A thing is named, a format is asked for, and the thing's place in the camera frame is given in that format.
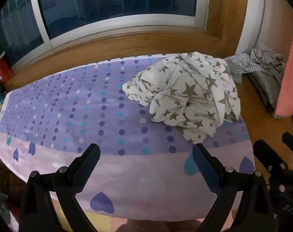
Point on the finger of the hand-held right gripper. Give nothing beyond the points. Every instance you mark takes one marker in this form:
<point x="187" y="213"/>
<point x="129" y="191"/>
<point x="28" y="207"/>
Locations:
<point x="292" y="141"/>
<point x="267" y="157"/>

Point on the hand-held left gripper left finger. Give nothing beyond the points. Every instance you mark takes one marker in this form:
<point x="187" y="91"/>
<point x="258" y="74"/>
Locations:
<point x="89" y="159"/>

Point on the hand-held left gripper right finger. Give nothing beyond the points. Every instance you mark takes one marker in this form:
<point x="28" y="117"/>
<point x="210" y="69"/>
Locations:
<point x="202" y="164"/>

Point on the white star print cloth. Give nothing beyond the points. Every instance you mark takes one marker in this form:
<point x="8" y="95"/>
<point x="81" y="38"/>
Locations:
<point x="185" y="96"/>

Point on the grey folded cloth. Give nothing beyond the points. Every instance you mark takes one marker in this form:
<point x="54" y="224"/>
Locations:
<point x="264" y="91"/>

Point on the purple dotted bed sheet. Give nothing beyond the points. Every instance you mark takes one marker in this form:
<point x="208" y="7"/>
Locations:
<point x="64" y="101"/>

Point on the pink towel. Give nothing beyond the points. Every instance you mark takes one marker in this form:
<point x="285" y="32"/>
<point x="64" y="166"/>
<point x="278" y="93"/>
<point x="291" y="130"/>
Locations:
<point x="290" y="77"/>

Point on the person's brown fuzzy clothing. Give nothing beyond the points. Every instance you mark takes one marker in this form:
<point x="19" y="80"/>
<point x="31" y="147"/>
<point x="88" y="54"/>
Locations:
<point x="161" y="227"/>

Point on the grey striped cloth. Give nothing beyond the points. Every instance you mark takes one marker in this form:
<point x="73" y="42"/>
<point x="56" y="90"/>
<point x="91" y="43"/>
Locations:
<point x="262" y="60"/>

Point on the red box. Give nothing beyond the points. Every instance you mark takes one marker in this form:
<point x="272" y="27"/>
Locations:
<point x="1" y="69"/>

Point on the window with white frame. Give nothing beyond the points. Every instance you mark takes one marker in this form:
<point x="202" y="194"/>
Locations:
<point x="112" y="0"/>

